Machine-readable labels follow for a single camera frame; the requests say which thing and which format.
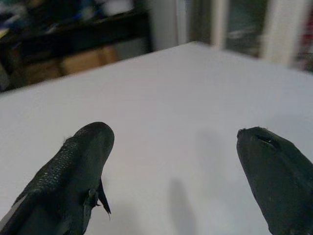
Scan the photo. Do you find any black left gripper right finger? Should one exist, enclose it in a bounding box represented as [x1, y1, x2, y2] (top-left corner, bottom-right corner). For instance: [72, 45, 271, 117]
[236, 126, 313, 235]

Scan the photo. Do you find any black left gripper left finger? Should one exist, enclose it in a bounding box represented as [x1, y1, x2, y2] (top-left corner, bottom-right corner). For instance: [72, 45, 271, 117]
[0, 121, 115, 235]

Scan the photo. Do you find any brown cardboard box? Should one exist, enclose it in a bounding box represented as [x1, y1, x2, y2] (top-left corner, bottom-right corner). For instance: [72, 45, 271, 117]
[60, 46, 118, 75]

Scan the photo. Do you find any black shelf unit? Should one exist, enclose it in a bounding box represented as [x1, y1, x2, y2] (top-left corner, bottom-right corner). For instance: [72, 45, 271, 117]
[0, 0, 154, 90]

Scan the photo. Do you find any white framed glass door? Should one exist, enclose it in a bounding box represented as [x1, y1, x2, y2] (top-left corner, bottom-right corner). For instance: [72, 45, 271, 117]
[188, 0, 313, 71]

